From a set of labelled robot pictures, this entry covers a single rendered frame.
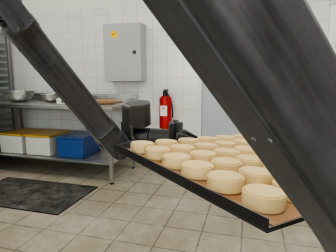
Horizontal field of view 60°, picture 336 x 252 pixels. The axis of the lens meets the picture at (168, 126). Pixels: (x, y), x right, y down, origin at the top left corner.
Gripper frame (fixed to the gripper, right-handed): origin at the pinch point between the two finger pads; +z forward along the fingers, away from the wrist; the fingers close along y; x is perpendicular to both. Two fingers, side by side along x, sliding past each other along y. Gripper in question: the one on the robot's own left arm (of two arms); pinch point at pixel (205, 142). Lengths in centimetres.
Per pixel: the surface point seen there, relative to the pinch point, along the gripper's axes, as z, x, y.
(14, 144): -264, -236, 71
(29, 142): -241, -235, 66
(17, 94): -260, -242, 7
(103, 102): -143, -241, 12
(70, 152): -182, -233, 74
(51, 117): -254, -300, 42
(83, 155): -166, -234, 76
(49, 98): -225, -256, 12
